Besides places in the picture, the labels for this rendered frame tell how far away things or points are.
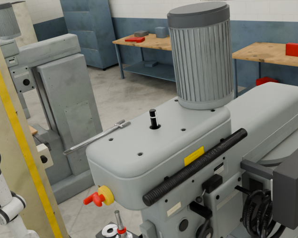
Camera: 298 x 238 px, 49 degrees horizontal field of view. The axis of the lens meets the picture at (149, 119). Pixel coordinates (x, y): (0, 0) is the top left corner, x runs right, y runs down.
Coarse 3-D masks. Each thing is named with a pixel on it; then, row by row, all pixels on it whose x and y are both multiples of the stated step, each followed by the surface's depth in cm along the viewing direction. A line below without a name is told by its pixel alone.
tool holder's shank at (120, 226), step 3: (117, 210) 159; (114, 213) 158; (117, 213) 157; (117, 216) 158; (120, 216) 159; (117, 219) 159; (120, 219) 159; (117, 222) 160; (120, 222) 160; (120, 225) 160; (120, 228) 161
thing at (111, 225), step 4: (108, 224) 178; (112, 224) 176; (116, 224) 177; (104, 228) 174; (108, 228) 174; (112, 228) 173; (116, 228) 173; (100, 232) 174; (104, 232) 171; (108, 232) 173; (112, 232) 170; (116, 232) 170; (128, 232) 169; (96, 236) 172; (100, 236) 171; (104, 236) 169; (108, 236) 168; (112, 236) 168; (116, 236) 168; (128, 236) 166; (132, 236) 168; (136, 236) 167
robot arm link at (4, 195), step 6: (0, 180) 144; (0, 186) 144; (6, 186) 147; (0, 192) 145; (6, 192) 147; (12, 192) 152; (0, 198) 145; (6, 198) 147; (18, 198) 152; (0, 204) 146; (24, 204) 153; (0, 216) 144; (0, 222) 147; (6, 222) 145
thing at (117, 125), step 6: (114, 126) 109; (120, 126) 109; (102, 132) 106; (108, 132) 106; (90, 138) 104; (96, 138) 104; (78, 144) 102; (84, 144) 101; (66, 150) 100; (72, 150) 99
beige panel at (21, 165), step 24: (0, 72) 235; (0, 96) 239; (0, 120) 243; (24, 120) 255; (0, 144) 247; (24, 144) 259; (0, 168) 252; (24, 168) 264; (24, 192) 269; (48, 192) 284; (24, 216) 275; (48, 216) 289
